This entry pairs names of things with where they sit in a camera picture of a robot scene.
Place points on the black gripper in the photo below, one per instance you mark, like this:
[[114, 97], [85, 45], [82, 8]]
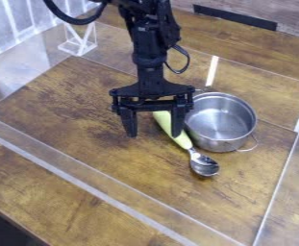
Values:
[[152, 94]]

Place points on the small steel pot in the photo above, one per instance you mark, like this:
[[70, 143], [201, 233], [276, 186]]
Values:
[[221, 123]]

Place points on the green handled metal spoon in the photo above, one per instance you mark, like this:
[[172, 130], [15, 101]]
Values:
[[202, 165]]

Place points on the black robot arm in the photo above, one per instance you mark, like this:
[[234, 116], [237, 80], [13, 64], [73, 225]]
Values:
[[156, 33]]

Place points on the black strip on table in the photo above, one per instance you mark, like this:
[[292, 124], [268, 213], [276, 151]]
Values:
[[236, 17]]

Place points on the clear acrylic triangle bracket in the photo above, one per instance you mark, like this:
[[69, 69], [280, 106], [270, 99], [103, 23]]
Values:
[[79, 43]]

